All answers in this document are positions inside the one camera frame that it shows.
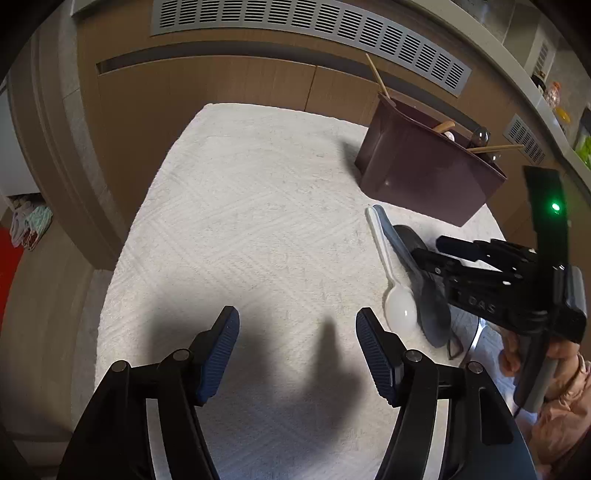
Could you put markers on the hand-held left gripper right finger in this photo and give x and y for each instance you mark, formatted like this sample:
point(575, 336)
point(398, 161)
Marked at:
point(376, 360)

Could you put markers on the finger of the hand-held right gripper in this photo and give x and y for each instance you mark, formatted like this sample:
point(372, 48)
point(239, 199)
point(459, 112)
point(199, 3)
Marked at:
point(480, 249)
point(434, 263)

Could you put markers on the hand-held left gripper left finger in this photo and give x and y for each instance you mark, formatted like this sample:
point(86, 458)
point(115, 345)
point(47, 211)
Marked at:
point(221, 355)

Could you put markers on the black ladle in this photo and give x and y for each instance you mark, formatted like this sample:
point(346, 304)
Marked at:
point(408, 240)

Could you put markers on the white spoon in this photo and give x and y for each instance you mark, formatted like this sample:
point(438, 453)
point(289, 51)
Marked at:
point(400, 309)

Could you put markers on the wooden chopstick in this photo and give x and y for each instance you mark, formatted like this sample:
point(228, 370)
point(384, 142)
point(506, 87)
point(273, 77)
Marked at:
point(498, 148)
point(379, 78)

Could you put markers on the maroon plastic utensil container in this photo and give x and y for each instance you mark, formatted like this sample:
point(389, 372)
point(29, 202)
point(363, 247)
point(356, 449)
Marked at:
point(415, 161)

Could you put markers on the large metal spoon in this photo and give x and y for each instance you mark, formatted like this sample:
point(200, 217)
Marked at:
point(480, 137)

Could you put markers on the white round headed utensil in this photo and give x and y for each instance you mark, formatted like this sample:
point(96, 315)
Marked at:
point(448, 136)

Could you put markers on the wooden spoon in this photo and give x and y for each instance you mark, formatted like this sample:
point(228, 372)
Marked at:
point(444, 126)

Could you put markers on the person's right forearm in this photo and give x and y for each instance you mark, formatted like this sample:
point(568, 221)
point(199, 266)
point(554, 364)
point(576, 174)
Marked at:
point(565, 415)

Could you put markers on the person's right hand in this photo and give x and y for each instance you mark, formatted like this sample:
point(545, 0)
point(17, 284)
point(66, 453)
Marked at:
point(511, 353)

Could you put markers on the short grey vent grille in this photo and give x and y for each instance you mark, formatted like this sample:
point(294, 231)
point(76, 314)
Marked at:
point(524, 138)

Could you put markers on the white textured towel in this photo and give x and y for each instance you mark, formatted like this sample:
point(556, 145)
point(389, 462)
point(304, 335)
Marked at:
point(240, 230)

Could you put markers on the green bag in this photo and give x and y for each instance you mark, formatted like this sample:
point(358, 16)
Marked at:
point(584, 152)

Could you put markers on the yellow lidded red jar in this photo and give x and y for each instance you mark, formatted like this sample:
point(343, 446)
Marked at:
point(563, 115)

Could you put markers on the orange capped bottle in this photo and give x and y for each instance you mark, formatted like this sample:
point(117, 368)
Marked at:
point(555, 94)

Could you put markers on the red floor mat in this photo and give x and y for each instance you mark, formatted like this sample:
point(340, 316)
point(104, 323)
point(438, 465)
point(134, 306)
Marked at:
point(9, 272)

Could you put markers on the pile of slippers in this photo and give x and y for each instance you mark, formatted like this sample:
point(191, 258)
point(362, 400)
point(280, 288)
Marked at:
point(30, 221)

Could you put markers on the long grey vent grille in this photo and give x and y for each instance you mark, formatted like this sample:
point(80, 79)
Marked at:
point(323, 32)

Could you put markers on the wooden kitchen cabinet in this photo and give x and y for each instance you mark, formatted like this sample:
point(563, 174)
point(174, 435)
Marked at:
point(207, 78)

